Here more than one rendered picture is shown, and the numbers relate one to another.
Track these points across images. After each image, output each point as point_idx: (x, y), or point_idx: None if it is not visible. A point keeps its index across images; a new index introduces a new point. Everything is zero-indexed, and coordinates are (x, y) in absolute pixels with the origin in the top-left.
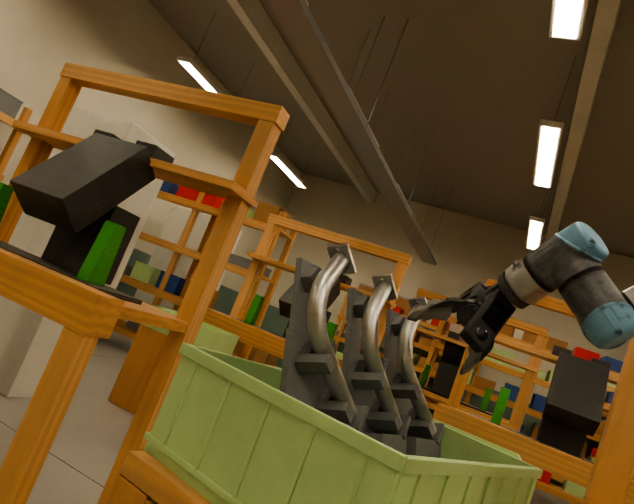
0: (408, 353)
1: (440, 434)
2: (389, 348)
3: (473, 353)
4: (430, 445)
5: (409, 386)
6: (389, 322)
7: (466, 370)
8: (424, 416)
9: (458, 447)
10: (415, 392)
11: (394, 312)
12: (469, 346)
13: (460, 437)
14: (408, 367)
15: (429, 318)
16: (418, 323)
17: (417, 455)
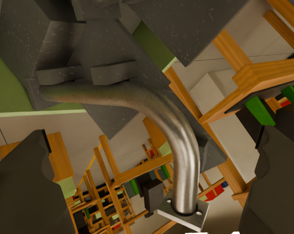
0: (162, 108)
1: (30, 92)
2: (180, 107)
3: (23, 190)
4: (30, 59)
5: (116, 73)
6: (211, 141)
7: (25, 138)
8: (64, 84)
9: None
10: (101, 67)
11: (214, 164)
12: (60, 199)
13: (1, 108)
14: (142, 92)
15: (271, 156)
16: (179, 178)
17: (32, 6)
